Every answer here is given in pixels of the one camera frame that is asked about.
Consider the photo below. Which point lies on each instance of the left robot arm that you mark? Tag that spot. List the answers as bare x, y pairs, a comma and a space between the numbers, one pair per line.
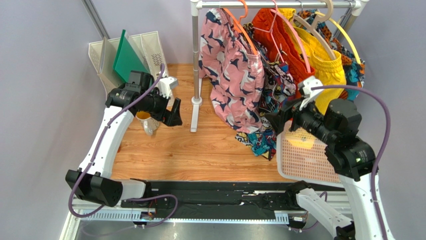
92, 180

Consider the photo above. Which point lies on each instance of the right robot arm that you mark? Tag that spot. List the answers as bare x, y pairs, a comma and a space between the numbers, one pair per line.
352, 160

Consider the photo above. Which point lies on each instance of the pink plastic hanger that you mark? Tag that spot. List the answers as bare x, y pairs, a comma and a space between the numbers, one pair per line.
293, 36

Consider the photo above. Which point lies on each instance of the comic print shorts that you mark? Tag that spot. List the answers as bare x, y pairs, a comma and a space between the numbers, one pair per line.
279, 86

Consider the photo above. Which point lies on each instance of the blue orange patterned shorts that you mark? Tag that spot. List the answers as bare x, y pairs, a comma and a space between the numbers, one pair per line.
354, 73

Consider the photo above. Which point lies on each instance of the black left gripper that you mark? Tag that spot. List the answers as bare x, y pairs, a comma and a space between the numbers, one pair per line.
171, 118

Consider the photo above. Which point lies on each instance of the white plastic laundry basket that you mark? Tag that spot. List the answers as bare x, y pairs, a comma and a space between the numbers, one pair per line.
301, 157

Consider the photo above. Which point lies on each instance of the pink shark print shorts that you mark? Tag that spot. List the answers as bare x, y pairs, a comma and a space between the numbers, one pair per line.
236, 74

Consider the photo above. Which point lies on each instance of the yellow plastic hanger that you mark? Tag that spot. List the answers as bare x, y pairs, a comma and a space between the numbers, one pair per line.
348, 56

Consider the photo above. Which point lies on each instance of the orange plastic hanger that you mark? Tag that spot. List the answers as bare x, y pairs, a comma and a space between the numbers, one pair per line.
239, 26

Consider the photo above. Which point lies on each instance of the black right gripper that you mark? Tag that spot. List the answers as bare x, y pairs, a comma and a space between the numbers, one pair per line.
288, 115

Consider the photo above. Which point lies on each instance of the yellow cup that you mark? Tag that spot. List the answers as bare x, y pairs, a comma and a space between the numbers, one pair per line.
148, 123

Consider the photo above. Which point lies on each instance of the grey plastic board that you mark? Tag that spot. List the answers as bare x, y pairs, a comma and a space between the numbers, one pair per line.
110, 79

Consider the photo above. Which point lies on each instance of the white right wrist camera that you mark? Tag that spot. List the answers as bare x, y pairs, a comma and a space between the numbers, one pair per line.
309, 90

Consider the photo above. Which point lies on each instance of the green plastic board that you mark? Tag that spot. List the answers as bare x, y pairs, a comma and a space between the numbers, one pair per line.
129, 57

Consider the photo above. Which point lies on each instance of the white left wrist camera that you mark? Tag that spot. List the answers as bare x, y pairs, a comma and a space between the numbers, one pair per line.
166, 86

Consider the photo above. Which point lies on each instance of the white plastic file rack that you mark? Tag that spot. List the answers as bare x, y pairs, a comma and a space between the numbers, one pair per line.
150, 45

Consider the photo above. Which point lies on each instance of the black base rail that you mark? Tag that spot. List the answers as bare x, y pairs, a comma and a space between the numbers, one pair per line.
217, 200

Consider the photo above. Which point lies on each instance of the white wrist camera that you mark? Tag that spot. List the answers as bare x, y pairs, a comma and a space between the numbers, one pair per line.
309, 90
166, 86

